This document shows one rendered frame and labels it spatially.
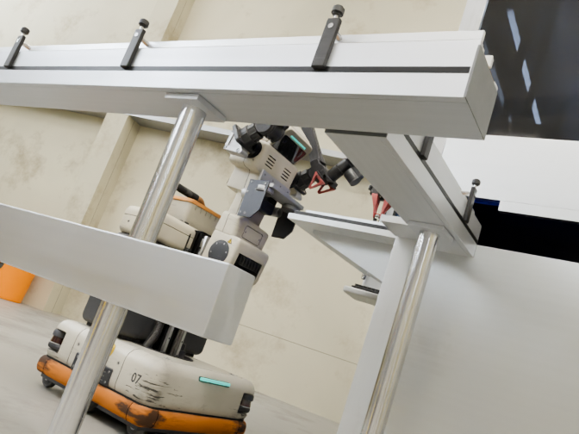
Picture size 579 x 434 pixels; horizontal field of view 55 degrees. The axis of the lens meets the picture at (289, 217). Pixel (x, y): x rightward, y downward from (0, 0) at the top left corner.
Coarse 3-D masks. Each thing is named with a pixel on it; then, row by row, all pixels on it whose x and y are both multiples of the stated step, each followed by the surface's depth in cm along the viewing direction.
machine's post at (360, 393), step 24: (480, 0) 179; (480, 24) 176; (408, 240) 161; (408, 264) 158; (384, 288) 159; (384, 312) 156; (384, 336) 154; (360, 360) 155; (360, 384) 152; (360, 408) 150; (360, 432) 148
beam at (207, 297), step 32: (0, 224) 122; (32, 224) 116; (64, 224) 111; (0, 256) 117; (32, 256) 112; (64, 256) 107; (96, 256) 103; (128, 256) 98; (160, 256) 95; (192, 256) 91; (96, 288) 99; (128, 288) 95; (160, 288) 92; (192, 288) 89; (224, 288) 87; (160, 320) 90; (192, 320) 86; (224, 320) 88
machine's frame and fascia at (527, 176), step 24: (456, 144) 165; (480, 144) 161; (504, 144) 157; (528, 144) 154; (552, 144) 151; (576, 144) 147; (456, 168) 162; (480, 168) 158; (504, 168) 155; (528, 168) 151; (552, 168) 148; (576, 168) 145; (480, 192) 156; (504, 192) 152; (528, 192) 149; (552, 192) 146; (576, 192) 143; (528, 216) 148; (552, 216) 144; (576, 216) 141
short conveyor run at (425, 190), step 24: (336, 144) 106; (360, 144) 102; (384, 144) 98; (408, 144) 103; (432, 144) 110; (360, 168) 114; (384, 168) 109; (408, 168) 105; (432, 168) 115; (384, 192) 123; (408, 192) 118; (432, 192) 117; (456, 192) 130; (408, 216) 134; (432, 216) 128; (456, 216) 133; (456, 240) 140
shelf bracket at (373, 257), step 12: (324, 240) 186; (336, 240) 184; (348, 240) 182; (360, 240) 180; (348, 252) 180; (360, 252) 178; (372, 252) 176; (384, 252) 174; (360, 264) 177; (372, 264) 175; (384, 264) 173
